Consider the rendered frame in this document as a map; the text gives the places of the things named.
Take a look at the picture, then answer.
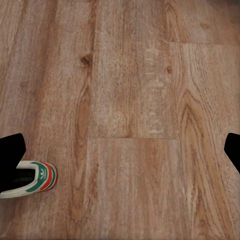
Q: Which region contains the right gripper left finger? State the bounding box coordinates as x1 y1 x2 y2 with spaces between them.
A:
0 133 26 193

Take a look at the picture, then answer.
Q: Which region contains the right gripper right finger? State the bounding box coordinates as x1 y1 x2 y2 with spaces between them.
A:
224 133 240 173

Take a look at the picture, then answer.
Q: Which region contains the gym shoe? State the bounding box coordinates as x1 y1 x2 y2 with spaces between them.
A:
0 160 58 200

